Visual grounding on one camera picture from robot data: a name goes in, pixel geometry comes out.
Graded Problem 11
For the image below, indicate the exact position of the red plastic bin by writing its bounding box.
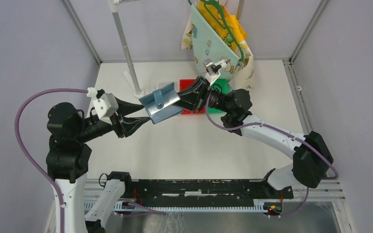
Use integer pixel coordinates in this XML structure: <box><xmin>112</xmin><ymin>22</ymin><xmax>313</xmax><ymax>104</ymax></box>
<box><xmin>179</xmin><ymin>79</ymin><xmax>205</xmax><ymax>115</ymax></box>

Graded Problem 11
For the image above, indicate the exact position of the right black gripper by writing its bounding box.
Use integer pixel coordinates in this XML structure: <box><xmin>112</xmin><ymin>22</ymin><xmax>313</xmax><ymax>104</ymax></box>
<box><xmin>167</xmin><ymin>77</ymin><xmax>231</xmax><ymax>115</ymax></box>

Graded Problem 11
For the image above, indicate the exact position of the blue card holder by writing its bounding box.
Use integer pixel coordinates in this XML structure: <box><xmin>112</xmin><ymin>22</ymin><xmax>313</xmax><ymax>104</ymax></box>
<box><xmin>139</xmin><ymin>82</ymin><xmax>183</xmax><ymax>124</ymax></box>

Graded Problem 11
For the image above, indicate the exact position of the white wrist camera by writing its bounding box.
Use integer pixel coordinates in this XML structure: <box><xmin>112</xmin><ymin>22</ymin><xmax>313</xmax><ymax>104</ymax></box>
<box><xmin>86</xmin><ymin>87</ymin><xmax>119</xmax><ymax>120</ymax></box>
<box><xmin>203</xmin><ymin>59</ymin><xmax>231</xmax><ymax>87</ymax></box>

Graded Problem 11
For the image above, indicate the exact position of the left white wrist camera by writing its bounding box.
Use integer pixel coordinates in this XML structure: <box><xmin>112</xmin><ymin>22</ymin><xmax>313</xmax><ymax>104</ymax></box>
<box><xmin>86</xmin><ymin>87</ymin><xmax>119</xmax><ymax>120</ymax></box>

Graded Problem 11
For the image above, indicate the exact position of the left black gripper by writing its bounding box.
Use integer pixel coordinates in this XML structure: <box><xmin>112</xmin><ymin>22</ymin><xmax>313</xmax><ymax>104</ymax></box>
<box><xmin>76</xmin><ymin>93</ymin><xmax>151</xmax><ymax>140</ymax></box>

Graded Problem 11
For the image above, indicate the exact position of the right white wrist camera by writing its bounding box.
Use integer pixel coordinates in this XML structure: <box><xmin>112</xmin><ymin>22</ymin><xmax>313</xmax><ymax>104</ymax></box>
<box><xmin>203</xmin><ymin>59</ymin><xmax>231</xmax><ymax>87</ymax></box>

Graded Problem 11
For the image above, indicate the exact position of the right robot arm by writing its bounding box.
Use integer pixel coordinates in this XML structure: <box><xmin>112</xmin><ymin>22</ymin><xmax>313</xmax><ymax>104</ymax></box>
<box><xmin>176</xmin><ymin>76</ymin><xmax>339</xmax><ymax>198</ymax></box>

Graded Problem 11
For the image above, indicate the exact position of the green plastic bin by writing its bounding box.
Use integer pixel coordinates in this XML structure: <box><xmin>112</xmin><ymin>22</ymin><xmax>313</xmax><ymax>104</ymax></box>
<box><xmin>208</xmin><ymin>79</ymin><xmax>228</xmax><ymax>114</ymax></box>

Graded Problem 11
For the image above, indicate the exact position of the green clothes hanger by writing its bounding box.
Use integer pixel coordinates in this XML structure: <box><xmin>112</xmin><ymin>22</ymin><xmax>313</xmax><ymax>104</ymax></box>
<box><xmin>188</xmin><ymin>0</ymin><xmax>246</xmax><ymax>62</ymax></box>

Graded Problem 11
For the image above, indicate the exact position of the yellow garment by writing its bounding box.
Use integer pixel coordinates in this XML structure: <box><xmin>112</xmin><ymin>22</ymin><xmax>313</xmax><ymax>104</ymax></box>
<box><xmin>197</xmin><ymin>0</ymin><xmax>249</xmax><ymax>51</ymax></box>

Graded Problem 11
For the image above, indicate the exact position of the mint cartoon print cloth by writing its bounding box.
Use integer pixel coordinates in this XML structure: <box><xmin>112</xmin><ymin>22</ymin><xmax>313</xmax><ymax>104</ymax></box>
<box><xmin>181</xmin><ymin>0</ymin><xmax>255</xmax><ymax>91</ymax></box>

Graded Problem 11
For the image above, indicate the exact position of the white clothes rack stand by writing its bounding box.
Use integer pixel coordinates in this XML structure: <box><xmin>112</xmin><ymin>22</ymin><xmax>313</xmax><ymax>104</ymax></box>
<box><xmin>107</xmin><ymin>0</ymin><xmax>158</xmax><ymax>120</ymax></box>

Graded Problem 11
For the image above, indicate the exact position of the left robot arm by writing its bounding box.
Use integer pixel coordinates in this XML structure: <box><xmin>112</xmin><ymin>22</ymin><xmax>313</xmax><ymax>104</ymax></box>
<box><xmin>46</xmin><ymin>94</ymin><xmax>149</xmax><ymax>233</ymax></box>

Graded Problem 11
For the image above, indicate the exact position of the white slotted cable duct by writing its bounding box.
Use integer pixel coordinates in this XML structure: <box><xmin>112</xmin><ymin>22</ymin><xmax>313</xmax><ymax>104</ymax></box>
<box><xmin>83</xmin><ymin>200</ymin><xmax>284</xmax><ymax>213</ymax></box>

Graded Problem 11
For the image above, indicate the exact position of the white plastic bin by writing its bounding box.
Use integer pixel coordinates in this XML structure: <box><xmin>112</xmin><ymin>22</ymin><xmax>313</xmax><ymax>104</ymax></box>
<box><xmin>155</xmin><ymin>81</ymin><xmax>181</xmax><ymax>116</ymax></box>

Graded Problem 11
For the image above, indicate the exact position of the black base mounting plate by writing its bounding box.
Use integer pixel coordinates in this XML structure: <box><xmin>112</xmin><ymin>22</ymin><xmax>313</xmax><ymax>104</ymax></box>
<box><xmin>122</xmin><ymin>179</ymin><xmax>294</xmax><ymax>207</ymax></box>

